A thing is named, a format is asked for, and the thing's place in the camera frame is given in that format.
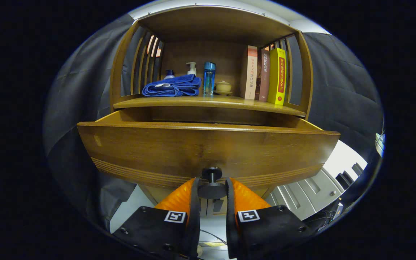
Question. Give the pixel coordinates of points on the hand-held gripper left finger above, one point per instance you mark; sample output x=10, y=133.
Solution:
x=194, y=216

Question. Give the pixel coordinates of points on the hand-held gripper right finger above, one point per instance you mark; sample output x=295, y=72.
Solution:
x=230, y=224

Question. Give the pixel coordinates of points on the black drawer knob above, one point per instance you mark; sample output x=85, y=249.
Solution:
x=211, y=190

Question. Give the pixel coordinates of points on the wooden drawer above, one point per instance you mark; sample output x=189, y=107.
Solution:
x=193, y=151

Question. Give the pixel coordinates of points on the wooden countertop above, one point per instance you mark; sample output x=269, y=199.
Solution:
x=211, y=101

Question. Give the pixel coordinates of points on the white grey appliance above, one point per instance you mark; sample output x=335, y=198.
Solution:
x=302, y=195

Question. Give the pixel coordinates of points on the folded blue towel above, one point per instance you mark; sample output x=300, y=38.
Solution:
x=179, y=86

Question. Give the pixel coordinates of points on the beige lidded teacup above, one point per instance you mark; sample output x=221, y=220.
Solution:
x=223, y=87

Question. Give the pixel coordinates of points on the tall blue glass bottle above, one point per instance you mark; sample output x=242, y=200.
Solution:
x=209, y=79

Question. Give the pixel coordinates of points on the small blue-capped bottle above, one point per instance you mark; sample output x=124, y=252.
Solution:
x=169, y=75

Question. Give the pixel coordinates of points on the white pump bottle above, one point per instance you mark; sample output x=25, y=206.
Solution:
x=192, y=70

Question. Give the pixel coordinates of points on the brown book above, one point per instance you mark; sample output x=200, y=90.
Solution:
x=264, y=76

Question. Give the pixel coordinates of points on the cream book with orange top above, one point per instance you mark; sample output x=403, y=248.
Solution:
x=251, y=72

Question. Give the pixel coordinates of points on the yellow book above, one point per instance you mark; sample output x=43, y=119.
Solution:
x=277, y=76

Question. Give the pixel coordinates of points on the white wall fixture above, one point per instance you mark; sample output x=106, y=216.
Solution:
x=380, y=142

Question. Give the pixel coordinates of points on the wooden cabinet frame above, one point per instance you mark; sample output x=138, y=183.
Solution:
x=208, y=25

